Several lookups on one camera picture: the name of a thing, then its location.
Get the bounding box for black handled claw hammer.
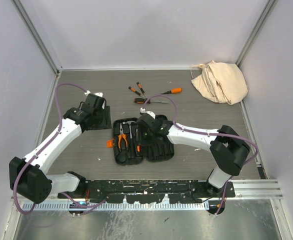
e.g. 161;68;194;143
123;120;135;139

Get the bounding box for black plastic tool case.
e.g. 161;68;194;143
106;115;175;166

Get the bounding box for orange black pliers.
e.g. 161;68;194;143
117;123;129;151

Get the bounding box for black handled screwdriver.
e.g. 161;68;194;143
133;98;168;104

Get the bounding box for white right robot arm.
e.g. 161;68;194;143
136;113;250;197

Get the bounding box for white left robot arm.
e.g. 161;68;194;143
9;92;112;204

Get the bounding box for small precision screwdriver left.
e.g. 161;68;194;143
128;86;143;98

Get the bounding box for small precision screwdriver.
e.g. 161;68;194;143
136;82;147;98
128;86;143;98

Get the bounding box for small precision screwdriver right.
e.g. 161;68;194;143
136;82;147;98

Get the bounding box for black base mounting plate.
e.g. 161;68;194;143
67;180;223;204

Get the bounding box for beige cloth bag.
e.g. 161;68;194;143
191;60;248;105

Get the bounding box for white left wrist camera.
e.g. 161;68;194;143
84;90;103;98

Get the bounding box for orange handled screwdriver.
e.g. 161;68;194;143
161;87;183;95

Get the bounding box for slotted grey cable duct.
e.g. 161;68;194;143
34;200;209;211

